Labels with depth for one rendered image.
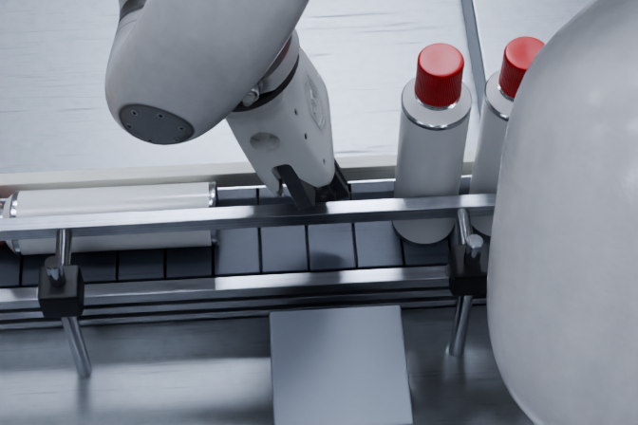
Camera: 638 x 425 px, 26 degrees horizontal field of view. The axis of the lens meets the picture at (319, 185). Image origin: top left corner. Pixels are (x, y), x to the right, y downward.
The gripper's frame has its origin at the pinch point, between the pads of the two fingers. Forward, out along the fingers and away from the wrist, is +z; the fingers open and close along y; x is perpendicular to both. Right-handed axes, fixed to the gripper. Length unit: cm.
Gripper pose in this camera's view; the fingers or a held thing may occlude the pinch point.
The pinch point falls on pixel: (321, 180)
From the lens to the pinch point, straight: 108.0
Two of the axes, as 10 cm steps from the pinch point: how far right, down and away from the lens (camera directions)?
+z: 3.4, 5.2, 7.8
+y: -0.6, -8.2, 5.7
